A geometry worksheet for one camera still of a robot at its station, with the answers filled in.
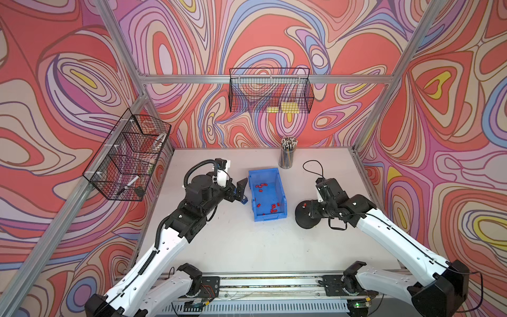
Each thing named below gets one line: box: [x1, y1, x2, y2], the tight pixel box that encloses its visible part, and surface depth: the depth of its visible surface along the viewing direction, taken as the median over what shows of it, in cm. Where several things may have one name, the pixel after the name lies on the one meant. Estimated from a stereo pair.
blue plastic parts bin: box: [248, 167, 288, 222], surface depth 98 cm
